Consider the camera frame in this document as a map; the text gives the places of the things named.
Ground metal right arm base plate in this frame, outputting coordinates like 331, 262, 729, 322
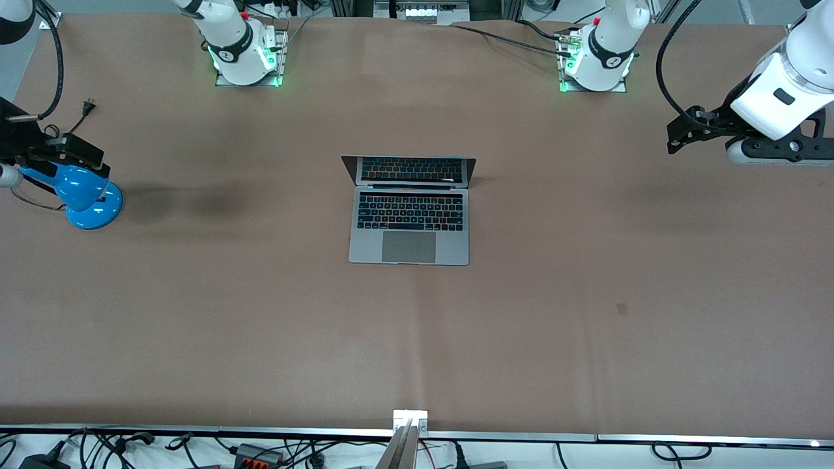
215, 29, 289, 87

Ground blue desk lamp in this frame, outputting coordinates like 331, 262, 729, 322
18, 163, 124, 230

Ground black braided cable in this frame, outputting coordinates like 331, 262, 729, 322
450, 21, 575, 57

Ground silver corner frame bracket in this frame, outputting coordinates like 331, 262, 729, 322
36, 0, 64, 31

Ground metal table edge rail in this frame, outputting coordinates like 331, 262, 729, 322
0, 425, 834, 449

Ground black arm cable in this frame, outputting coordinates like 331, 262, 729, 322
33, 0, 66, 122
655, 0, 756, 137

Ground white power strip grey frame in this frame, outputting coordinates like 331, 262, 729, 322
373, 0, 471, 25

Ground silver mast bracket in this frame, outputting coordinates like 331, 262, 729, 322
393, 409, 429, 436

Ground black power adapter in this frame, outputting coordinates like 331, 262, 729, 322
18, 453, 71, 469

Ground silver grey laptop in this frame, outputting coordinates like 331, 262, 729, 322
341, 154, 477, 266

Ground aluminium camera mast profile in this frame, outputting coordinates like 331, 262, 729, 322
375, 417, 418, 469

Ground black frame post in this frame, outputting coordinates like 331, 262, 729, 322
329, 0, 375, 18
470, 0, 522, 21

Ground black cable tangle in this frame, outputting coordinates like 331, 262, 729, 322
65, 428, 196, 469

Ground black lamp power cord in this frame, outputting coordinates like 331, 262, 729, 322
10, 99, 98, 212

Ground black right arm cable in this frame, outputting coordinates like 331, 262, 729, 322
33, 0, 66, 122

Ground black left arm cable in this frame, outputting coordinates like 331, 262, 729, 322
655, 0, 756, 137

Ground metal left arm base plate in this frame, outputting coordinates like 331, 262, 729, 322
558, 29, 629, 93

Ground black looped floor cable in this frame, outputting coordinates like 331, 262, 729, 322
652, 442, 712, 462

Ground black box orange connectors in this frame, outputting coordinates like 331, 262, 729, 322
233, 443, 285, 467

